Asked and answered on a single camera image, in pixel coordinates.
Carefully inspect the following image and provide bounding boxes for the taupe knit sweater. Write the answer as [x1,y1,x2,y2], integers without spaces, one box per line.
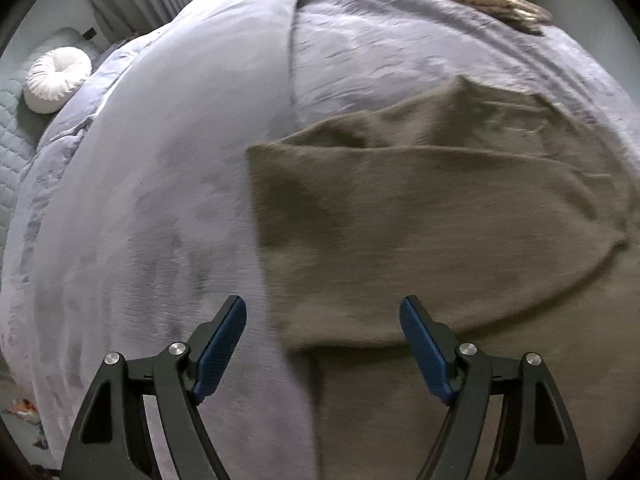
[245,74,640,480]

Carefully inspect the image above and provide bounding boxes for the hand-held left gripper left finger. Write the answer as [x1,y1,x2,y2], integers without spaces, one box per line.
[61,295,248,480]

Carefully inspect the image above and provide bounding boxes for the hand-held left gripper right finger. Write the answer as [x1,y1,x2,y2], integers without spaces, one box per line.
[398,295,588,480]

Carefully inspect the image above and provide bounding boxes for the grey embossed blanket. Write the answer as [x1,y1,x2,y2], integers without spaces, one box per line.
[287,0,640,171]

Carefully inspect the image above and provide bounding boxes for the round white pleated pillow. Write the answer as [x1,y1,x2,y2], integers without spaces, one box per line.
[24,46,94,114]

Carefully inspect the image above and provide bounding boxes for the lilac plush duvet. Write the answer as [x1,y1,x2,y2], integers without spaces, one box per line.
[0,0,321,480]

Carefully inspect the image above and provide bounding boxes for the orange printed object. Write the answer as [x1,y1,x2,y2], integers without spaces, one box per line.
[2,395,41,421]

